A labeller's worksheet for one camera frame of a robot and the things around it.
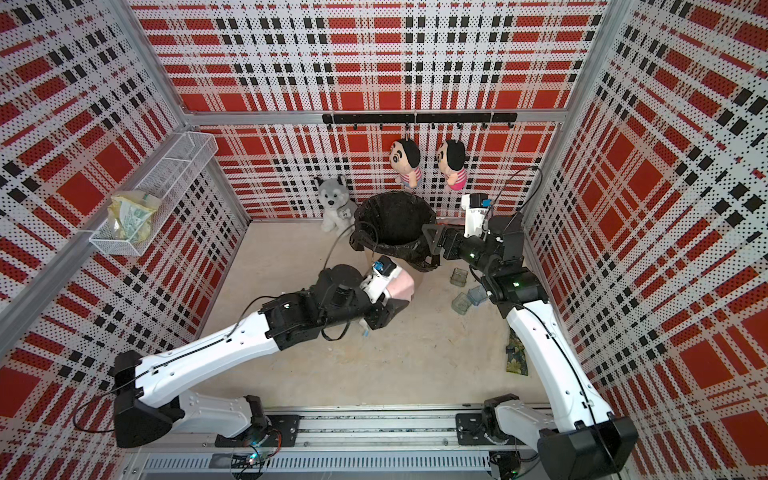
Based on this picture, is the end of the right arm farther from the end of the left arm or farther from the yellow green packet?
the yellow green packet

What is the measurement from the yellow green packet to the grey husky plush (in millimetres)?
509

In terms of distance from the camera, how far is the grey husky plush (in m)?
1.07

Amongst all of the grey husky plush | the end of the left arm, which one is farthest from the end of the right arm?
the grey husky plush

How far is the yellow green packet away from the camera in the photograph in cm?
63

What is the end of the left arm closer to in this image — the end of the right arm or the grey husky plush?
the end of the right arm
